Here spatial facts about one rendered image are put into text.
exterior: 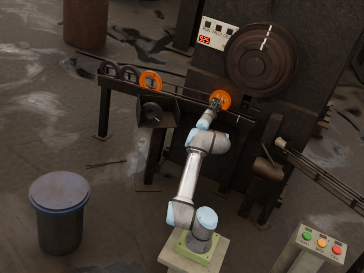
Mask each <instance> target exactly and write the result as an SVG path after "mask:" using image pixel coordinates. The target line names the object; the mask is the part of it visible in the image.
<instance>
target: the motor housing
mask: <svg viewBox="0 0 364 273"><path fill-rule="evenodd" d="M274 163H275V165H276V166H277V169H274V167H273V165H272V164H271V162H270V160H269V159H267V158H265V157H262V156H259V157H257V158H256V160H255V162H254V165H253V167H252V170H253V172H254V176H253V178H252V181H251V183H250V185H249V188H248V190H247V192H246V194H245V197H244V199H243V201H242V203H241V206H240V208H239V210H238V213H237V215H238V216H241V217H243V218H245V219H247V217H248V215H249V213H250V211H251V209H252V206H253V204H254V202H255V200H256V198H257V196H258V194H259V191H260V189H261V187H262V185H263V183H264V181H265V178H267V179H270V180H272V181H274V182H276V183H279V184H280V182H281V181H282V180H283V176H284V173H283V170H282V169H283V165H280V164H278V163H276V162H274Z"/></svg>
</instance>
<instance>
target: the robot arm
mask: <svg viewBox="0 0 364 273"><path fill-rule="evenodd" d="M222 108H223V97H222V98H221V97H218V95H217V97H212V99H211V100H210V104H209V108H208V109H207V110H206V111H205V112H204V113H203V115H202V116H201V118H200V119H199V120H198V122H197V124H196V128H193V129H191V131H190V133H189V135H188V138H187V140H186V143H185V147H187V149H186V151H187V153H188V155H187V159H186V163H185V167H184V170H183V174H182V177H181V181H180V185H179V188H178V192H177V196H176V197H174V198H173V199H172V201H169V204H168V210H167V218H166V222H167V224H169V225H172V226H174V227H178V228H182V229H185V230H189V231H188V232H187V234H186V236H185V245H186V247H187V248H188V249H189V250H190V251H192V252H193V253H195V254H200V255H201V254H205V253H207V252H209V251H210V249H211V247H212V235H213V233H214V231H215V228H216V226H217V222H218V217H217V214H216V213H215V212H214V210H213V209H211V208H209V207H206V206H203V207H200V208H199V209H195V208H193V206H194V203H193V201H192V198H193V194H194V191H195V188H196V183H197V179H198V176H199V171H200V167H201V165H202V161H203V157H205V156H207V153H211V154H223V153H225V152H227V151H228V150H229V149H230V147H231V142H230V140H229V135H228V134H226V133H223V132H219V131H215V130H212V129H209V125H210V123H211V122H212V120H213V119H216V118H217V114H216V112H219V111H220V110H221V109H222Z"/></svg>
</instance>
